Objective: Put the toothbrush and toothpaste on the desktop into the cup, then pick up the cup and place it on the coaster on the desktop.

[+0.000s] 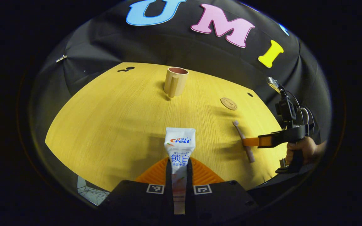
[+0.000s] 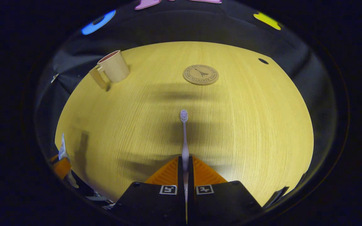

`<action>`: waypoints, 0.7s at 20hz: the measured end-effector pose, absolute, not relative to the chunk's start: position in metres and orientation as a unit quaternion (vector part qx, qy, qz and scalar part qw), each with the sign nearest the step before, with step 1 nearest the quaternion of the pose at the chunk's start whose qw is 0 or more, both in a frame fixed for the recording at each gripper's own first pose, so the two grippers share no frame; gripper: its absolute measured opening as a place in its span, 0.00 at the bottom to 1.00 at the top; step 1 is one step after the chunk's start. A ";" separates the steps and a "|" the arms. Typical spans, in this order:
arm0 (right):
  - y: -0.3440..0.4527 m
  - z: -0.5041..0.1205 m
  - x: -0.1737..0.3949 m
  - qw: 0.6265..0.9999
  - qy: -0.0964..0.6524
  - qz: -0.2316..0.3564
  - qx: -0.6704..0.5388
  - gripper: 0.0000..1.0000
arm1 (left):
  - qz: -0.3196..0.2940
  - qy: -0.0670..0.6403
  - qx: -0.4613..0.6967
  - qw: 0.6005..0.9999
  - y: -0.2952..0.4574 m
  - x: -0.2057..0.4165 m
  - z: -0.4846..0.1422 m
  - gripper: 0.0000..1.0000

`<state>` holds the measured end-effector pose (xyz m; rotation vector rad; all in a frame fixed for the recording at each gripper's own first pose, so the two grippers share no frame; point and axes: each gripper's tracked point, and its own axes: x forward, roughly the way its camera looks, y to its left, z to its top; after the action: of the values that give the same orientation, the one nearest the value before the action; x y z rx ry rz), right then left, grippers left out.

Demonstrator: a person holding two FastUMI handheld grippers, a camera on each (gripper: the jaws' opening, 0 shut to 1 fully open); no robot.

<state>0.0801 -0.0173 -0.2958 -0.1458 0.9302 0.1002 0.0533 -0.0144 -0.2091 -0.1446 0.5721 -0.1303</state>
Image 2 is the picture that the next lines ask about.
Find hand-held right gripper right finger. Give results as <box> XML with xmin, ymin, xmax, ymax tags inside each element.
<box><xmin>187</xmin><ymin>156</ymin><xmax>263</xmax><ymax>225</ymax></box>

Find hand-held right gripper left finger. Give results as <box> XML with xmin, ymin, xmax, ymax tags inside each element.
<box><xmin>110</xmin><ymin>156</ymin><xmax>186</xmax><ymax>225</ymax></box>

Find white toothbrush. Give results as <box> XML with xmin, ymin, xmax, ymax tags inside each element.
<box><xmin>180</xmin><ymin>109</ymin><xmax>190</xmax><ymax>220</ymax></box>

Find beige cup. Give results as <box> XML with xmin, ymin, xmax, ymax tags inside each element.
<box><xmin>89</xmin><ymin>50</ymin><xmax>130</xmax><ymax>92</ymax></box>

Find round wooden coaster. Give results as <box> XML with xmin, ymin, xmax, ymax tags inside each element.
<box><xmin>183</xmin><ymin>65</ymin><xmax>219</xmax><ymax>85</ymax></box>

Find black plastic bracket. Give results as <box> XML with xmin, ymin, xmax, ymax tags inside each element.
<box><xmin>264</xmin><ymin>186</ymin><xmax>290</xmax><ymax>208</ymax></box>

